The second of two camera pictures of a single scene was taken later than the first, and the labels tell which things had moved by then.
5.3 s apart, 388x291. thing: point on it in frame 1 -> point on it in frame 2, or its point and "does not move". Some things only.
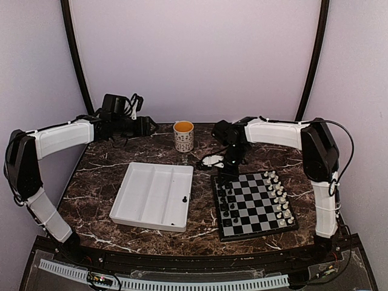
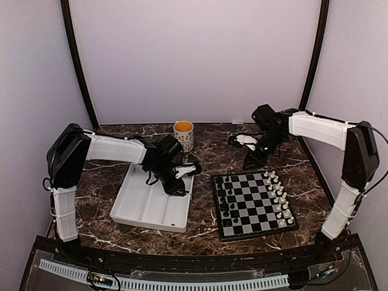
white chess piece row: (277, 188) does not move
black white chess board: (252, 205) does not move
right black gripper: (231, 174) -> (259, 161)
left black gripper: (143, 128) -> (179, 185)
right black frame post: (315, 60) does not move
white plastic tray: (154, 195) does not move
